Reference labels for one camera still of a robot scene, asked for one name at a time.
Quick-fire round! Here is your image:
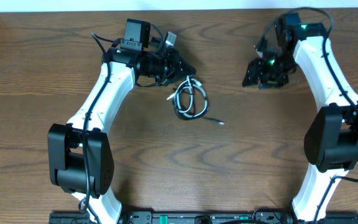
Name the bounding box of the black USB cable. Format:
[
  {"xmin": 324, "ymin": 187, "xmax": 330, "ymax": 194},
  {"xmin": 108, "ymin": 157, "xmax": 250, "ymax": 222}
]
[{"xmin": 171, "ymin": 79, "xmax": 226, "ymax": 126}]

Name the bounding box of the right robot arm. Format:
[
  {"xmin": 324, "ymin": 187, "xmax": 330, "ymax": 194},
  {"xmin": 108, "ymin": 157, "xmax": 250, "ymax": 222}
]
[{"xmin": 242, "ymin": 9, "xmax": 358, "ymax": 223}]

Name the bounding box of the white USB cable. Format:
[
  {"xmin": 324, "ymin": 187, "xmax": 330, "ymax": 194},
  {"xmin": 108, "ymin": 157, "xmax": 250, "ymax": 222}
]
[{"xmin": 166, "ymin": 76, "xmax": 210, "ymax": 119}]

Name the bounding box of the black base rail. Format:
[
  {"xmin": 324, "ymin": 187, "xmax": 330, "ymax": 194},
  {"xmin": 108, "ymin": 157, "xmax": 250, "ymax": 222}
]
[{"xmin": 48, "ymin": 209, "xmax": 358, "ymax": 224}]

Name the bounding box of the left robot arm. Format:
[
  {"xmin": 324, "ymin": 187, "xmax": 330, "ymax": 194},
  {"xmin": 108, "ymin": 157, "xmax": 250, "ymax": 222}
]
[{"xmin": 47, "ymin": 19, "xmax": 196, "ymax": 223}]

